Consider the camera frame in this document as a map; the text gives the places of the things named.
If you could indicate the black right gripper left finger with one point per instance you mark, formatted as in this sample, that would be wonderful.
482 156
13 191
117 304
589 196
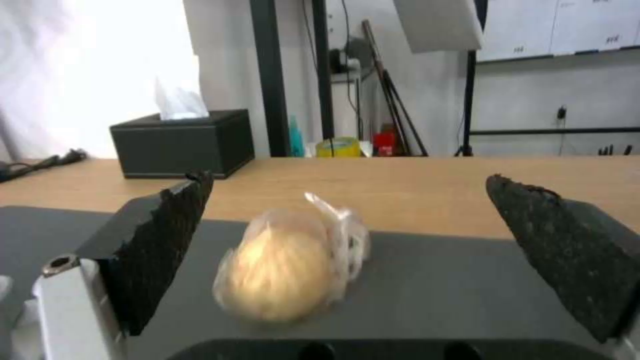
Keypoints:
155 255

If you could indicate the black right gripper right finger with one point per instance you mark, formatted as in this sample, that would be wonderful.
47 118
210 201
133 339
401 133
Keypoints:
565 255

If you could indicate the black tissue box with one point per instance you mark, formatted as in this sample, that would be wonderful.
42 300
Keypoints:
182 148

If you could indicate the bread roll in clear plastic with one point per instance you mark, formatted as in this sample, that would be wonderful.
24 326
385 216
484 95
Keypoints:
290 270

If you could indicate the white tissue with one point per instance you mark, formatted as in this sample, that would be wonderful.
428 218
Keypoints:
177 99

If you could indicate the dark grey desk mat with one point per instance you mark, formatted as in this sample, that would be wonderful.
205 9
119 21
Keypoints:
400 292

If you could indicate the black light stand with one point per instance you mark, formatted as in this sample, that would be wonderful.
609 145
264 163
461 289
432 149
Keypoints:
467 103

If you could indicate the teal bottle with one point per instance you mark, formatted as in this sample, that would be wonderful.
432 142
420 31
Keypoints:
296 137

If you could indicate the red box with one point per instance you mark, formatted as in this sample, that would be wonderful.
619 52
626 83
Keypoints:
386 144

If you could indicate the yellow tape roll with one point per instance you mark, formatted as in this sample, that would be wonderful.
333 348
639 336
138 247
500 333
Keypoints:
338 147

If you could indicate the bundle of dark rods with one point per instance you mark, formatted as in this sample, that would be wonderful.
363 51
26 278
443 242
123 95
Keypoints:
395 97

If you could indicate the white softbox light panel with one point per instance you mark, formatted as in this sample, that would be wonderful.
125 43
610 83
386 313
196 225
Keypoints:
440 24

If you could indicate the black shelf rail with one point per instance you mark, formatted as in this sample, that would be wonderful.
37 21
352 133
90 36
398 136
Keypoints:
555 131

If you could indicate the black metal post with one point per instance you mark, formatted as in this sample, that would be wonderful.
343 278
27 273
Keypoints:
270 77

